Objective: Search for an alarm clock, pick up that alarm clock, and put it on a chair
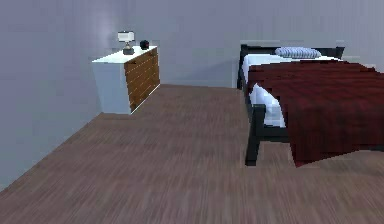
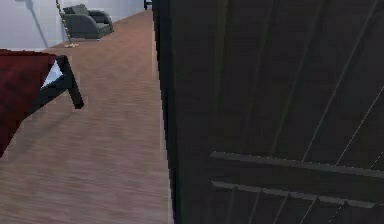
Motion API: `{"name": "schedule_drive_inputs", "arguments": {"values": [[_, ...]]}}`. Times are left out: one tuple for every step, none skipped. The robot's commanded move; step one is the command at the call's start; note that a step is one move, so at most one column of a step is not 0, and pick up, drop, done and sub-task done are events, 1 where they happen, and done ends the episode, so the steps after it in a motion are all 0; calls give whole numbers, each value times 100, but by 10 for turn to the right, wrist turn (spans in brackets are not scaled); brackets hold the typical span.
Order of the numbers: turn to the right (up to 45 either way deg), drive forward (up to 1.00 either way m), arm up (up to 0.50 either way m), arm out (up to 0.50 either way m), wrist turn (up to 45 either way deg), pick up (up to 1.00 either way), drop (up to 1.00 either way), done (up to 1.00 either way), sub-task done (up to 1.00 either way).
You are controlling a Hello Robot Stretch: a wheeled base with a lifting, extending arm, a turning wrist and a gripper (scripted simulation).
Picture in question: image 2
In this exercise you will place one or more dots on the black chair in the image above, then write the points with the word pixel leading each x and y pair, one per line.
pixel 147 4

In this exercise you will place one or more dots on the dark wooden cabinet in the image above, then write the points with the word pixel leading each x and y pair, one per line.
pixel 266 100

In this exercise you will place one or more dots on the dark grey armchair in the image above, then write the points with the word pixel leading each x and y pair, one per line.
pixel 86 23

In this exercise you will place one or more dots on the gold floor lamp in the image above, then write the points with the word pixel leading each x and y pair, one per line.
pixel 65 26

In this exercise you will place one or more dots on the dark red bed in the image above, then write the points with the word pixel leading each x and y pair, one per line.
pixel 20 86

